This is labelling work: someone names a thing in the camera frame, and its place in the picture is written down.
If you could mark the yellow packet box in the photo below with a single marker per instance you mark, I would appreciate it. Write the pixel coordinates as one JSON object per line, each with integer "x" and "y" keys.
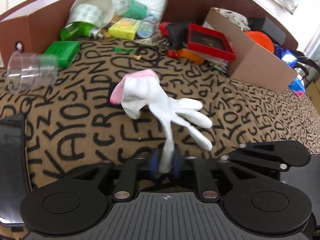
{"x": 125, "y": 28}

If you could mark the white paper bowl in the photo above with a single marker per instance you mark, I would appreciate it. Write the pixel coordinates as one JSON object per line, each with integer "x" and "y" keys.
{"x": 106, "y": 5}

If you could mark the orange small box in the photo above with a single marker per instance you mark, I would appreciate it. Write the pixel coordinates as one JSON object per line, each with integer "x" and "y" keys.
{"x": 184, "y": 53}

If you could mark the red cherry charm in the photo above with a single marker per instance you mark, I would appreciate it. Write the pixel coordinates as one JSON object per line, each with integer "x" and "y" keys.
{"x": 172, "y": 54}

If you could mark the green glossy bottle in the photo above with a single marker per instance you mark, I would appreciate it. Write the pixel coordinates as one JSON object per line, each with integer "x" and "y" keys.
{"x": 76, "y": 30}

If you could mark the white pink glove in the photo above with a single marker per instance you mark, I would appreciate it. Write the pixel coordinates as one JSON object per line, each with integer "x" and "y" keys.
{"x": 139, "y": 89}

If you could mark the tan cardboard box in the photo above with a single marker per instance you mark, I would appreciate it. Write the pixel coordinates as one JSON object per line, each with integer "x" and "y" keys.
{"x": 253, "y": 64}

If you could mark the red shallow box lid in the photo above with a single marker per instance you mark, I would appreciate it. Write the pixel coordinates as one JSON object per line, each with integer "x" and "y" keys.
{"x": 209, "y": 42}

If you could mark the clear plastic cup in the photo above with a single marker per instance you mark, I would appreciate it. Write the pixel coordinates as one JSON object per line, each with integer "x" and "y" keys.
{"x": 27, "y": 71}

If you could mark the black pouch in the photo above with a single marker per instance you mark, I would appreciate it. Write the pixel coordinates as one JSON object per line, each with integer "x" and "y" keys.
{"x": 178, "y": 33}

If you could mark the brown cardboard storage box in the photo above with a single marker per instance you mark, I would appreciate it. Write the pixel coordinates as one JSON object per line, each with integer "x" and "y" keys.
{"x": 32, "y": 26}

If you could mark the green label plastic bottle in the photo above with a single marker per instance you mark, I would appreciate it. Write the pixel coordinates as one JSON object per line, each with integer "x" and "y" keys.
{"x": 132, "y": 9}

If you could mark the orange round basket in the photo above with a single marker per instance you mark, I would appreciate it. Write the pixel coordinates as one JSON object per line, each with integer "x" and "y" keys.
{"x": 261, "y": 39}

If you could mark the dark brown headboard panel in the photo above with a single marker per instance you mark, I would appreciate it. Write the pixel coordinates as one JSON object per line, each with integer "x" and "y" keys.
{"x": 197, "y": 10}

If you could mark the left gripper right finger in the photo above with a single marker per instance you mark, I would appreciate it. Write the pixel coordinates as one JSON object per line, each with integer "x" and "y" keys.
{"x": 193, "y": 173}

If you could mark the floral cloth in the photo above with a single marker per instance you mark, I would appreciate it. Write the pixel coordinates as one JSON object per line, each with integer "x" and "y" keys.
{"x": 238, "y": 19}

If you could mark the green small box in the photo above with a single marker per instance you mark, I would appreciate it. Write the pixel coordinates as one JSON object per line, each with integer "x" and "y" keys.
{"x": 65, "y": 51}

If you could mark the letter pattern brown blanket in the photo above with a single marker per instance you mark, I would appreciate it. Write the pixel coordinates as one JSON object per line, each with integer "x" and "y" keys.
{"x": 61, "y": 146}

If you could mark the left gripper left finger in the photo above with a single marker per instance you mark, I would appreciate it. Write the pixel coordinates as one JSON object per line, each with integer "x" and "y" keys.
{"x": 133, "y": 171}

